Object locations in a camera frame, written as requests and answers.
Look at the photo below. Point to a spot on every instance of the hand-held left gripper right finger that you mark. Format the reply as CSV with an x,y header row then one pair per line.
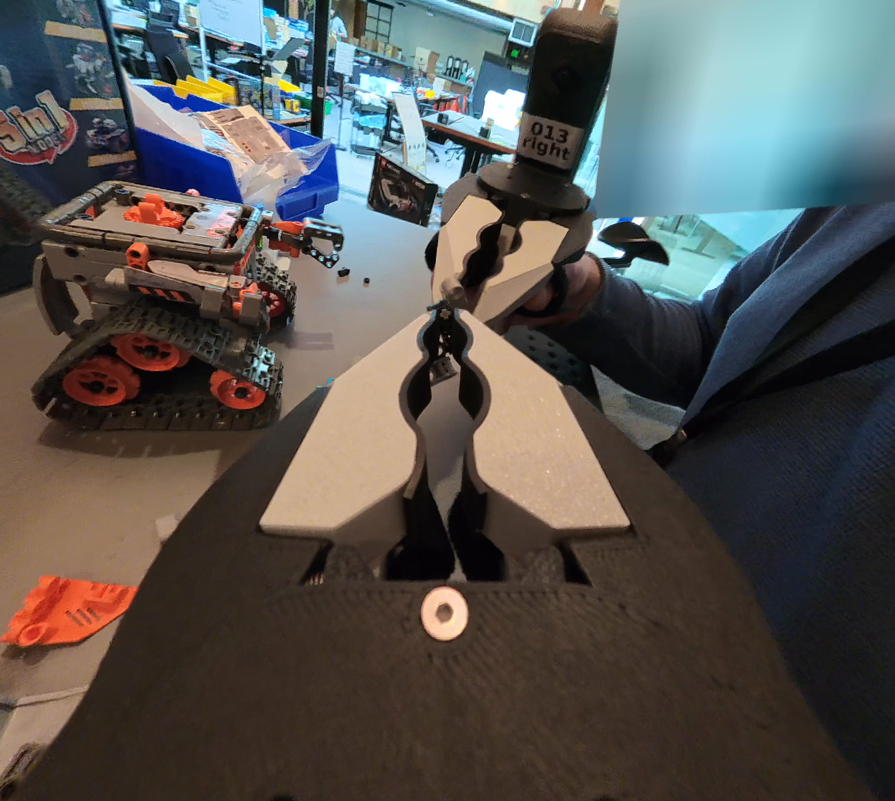
x,y
545,465

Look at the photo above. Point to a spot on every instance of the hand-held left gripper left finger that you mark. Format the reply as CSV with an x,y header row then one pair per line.
x,y
342,465

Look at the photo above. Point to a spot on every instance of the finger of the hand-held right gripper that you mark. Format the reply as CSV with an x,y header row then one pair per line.
x,y
458,241
524,269

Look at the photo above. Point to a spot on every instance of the silver cylinder connector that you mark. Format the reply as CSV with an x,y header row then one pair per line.
x,y
453,290

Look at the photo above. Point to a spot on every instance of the black angled connector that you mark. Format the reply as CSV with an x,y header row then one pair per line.
x,y
442,339

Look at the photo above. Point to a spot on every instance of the grey holed connector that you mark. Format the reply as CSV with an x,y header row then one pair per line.
x,y
442,369

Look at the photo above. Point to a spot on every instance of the person's right hand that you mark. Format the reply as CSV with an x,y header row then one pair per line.
x,y
586,283

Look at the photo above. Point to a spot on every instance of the black product box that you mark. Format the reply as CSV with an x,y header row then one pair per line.
x,y
402,189

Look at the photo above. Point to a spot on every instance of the black perforated panel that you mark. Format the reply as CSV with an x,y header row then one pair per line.
x,y
552,360

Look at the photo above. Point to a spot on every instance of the blue storage bin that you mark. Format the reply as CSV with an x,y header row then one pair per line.
x,y
307,182

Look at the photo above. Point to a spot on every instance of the black pole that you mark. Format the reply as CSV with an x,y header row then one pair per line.
x,y
324,11

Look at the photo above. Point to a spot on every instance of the tracked toy robot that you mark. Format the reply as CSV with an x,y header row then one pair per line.
x,y
161,269

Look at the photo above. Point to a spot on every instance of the orange angled panel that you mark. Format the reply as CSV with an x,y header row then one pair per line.
x,y
63,612

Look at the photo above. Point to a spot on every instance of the whiteboard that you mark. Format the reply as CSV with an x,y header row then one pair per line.
x,y
231,11

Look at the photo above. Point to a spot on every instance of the blue robot kit box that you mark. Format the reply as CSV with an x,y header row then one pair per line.
x,y
56,80

